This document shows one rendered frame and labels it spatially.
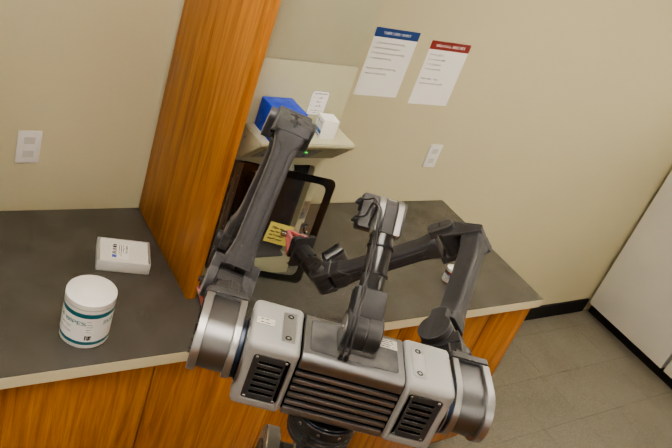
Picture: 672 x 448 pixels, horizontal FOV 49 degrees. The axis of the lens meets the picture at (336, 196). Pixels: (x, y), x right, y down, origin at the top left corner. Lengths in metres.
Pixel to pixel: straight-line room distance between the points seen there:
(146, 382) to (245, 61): 0.95
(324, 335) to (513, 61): 2.09
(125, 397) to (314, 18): 1.18
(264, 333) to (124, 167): 1.34
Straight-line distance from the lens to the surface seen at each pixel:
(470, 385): 1.48
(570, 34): 3.43
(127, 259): 2.33
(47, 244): 2.41
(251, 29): 1.91
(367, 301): 1.35
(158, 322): 2.19
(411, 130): 3.08
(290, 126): 1.54
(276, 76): 2.06
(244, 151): 2.09
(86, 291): 2.02
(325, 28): 2.06
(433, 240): 1.92
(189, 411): 2.39
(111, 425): 2.30
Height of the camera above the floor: 2.38
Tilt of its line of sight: 28 degrees down
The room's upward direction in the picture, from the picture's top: 21 degrees clockwise
